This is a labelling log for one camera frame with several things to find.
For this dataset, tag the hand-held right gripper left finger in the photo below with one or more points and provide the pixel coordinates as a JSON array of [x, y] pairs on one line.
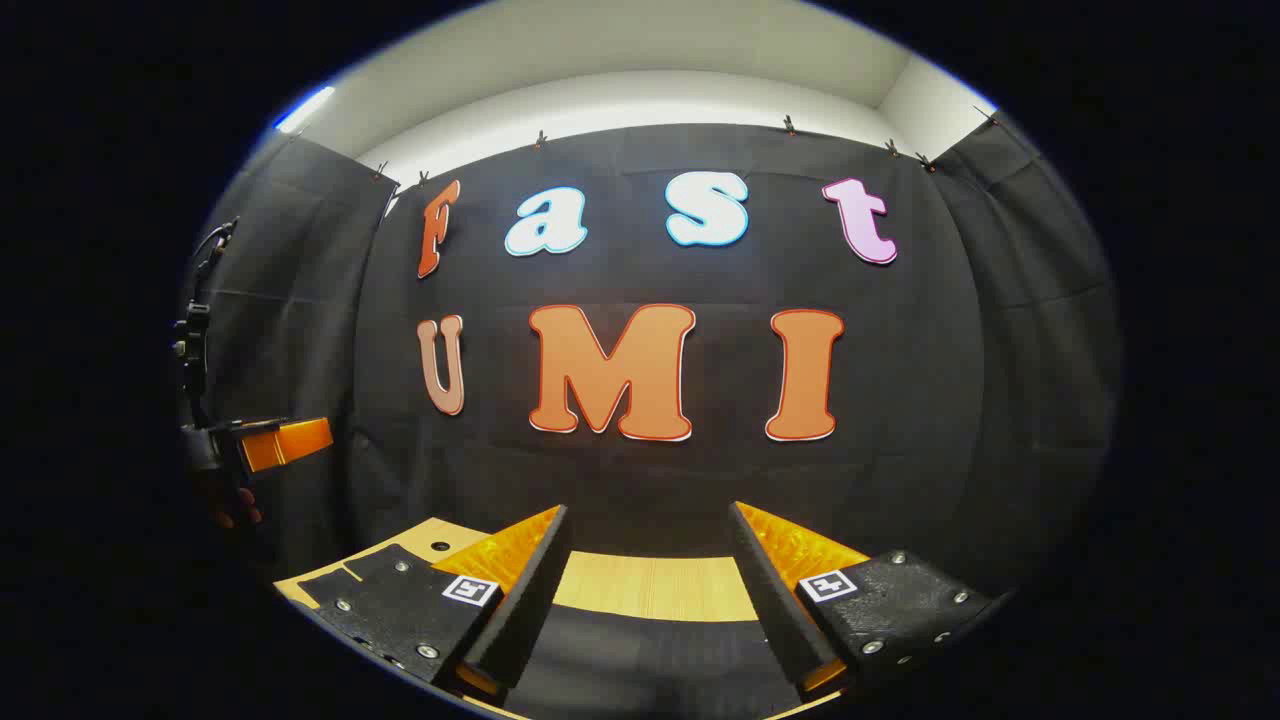
[[530, 600]]

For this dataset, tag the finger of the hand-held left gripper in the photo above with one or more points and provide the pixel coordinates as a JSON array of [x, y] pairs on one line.
[[285, 443]]

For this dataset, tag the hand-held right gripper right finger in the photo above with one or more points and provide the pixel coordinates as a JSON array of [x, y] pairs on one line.
[[775, 600]]

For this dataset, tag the black backdrop cloth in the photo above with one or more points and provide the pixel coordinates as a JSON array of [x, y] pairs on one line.
[[950, 400]]

